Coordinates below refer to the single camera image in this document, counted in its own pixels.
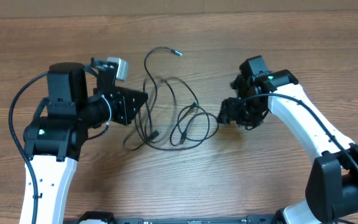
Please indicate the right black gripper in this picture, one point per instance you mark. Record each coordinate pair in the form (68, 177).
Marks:
(230, 115)

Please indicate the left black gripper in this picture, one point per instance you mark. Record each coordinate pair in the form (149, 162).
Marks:
(124, 98)

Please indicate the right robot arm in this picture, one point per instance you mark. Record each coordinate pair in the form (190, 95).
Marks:
(332, 189)

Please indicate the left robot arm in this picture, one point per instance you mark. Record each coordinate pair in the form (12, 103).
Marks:
(80, 97)

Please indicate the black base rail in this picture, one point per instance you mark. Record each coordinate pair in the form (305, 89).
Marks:
(249, 219)

